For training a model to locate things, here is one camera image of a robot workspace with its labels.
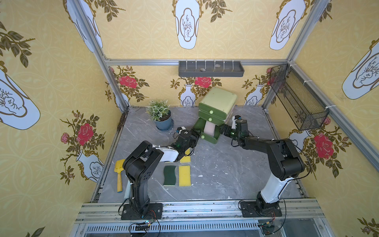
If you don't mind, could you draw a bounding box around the green drawer cabinet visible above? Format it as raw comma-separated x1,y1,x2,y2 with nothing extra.
200,87,237,122

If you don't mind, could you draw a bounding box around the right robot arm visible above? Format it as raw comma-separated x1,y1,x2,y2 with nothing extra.
220,119,305,218

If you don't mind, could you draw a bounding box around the pink foam sponge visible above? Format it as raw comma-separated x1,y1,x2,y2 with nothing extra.
204,121,216,137

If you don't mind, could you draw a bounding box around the grey wall shelf tray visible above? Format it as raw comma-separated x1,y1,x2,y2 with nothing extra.
178,60,245,78

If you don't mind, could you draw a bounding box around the green bottom drawer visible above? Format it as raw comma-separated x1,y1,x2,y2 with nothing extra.
193,118,221,144

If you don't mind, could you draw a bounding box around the potted green plant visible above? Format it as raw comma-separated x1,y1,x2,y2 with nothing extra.
146,100,173,131

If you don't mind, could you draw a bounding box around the yellow foam sponge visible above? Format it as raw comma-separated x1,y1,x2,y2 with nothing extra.
179,166,191,187
180,148,191,163

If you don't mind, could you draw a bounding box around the light blue toy rake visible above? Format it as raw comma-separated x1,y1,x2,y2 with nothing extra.
124,180,131,199

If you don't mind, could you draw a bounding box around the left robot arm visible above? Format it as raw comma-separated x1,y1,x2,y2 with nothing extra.
123,127,201,218

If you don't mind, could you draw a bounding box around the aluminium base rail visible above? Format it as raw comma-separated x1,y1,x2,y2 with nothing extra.
70,198,334,237

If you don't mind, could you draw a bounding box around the black wire mesh basket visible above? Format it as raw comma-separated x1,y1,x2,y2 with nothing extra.
268,64,329,130

